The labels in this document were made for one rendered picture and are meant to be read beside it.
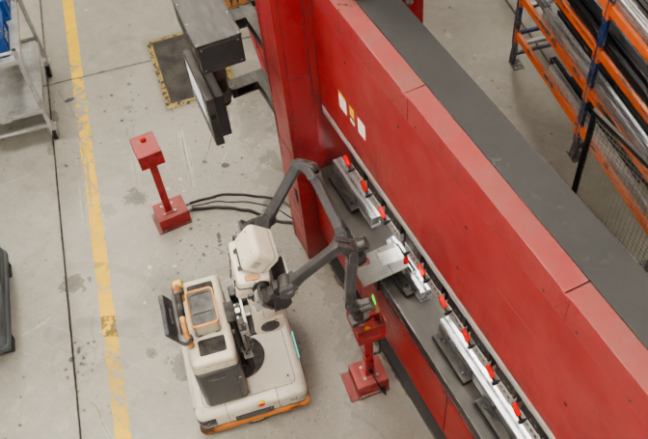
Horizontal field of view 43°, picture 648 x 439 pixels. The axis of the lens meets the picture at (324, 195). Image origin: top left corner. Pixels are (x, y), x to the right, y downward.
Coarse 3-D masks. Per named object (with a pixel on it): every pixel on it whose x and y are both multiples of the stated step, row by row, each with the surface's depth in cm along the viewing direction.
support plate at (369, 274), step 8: (384, 248) 437; (368, 256) 434; (376, 256) 434; (368, 264) 431; (376, 264) 430; (392, 264) 430; (400, 264) 429; (360, 272) 428; (368, 272) 428; (376, 272) 427; (384, 272) 427; (360, 280) 425; (368, 280) 425; (376, 280) 424
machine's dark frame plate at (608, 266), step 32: (384, 0) 362; (384, 32) 349; (416, 32) 348; (416, 64) 335; (448, 64) 334; (448, 96) 322; (480, 96) 321; (480, 128) 310; (512, 128) 309; (512, 160) 300; (544, 160) 298; (544, 192) 289; (544, 224) 281; (576, 224) 280; (576, 256) 272; (608, 256) 271; (608, 288) 263; (640, 288) 262; (640, 320) 255
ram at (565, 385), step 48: (336, 48) 390; (336, 96) 421; (384, 96) 354; (384, 144) 379; (384, 192) 409; (432, 192) 345; (432, 240) 369; (480, 240) 316; (480, 288) 337; (528, 288) 292; (480, 336) 360; (528, 336) 309; (528, 384) 329; (576, 384) 287; (576, 432) 304; (624, 432) 267
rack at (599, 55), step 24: (552, 0) 600; (600, 0) 496; (576, 24) 534; (624, 24) 476; (528, 48) 621; (600, 48) 511; (576, 72) 552; (576, 120) 570; (576, 144) 585; (624, 192) 529
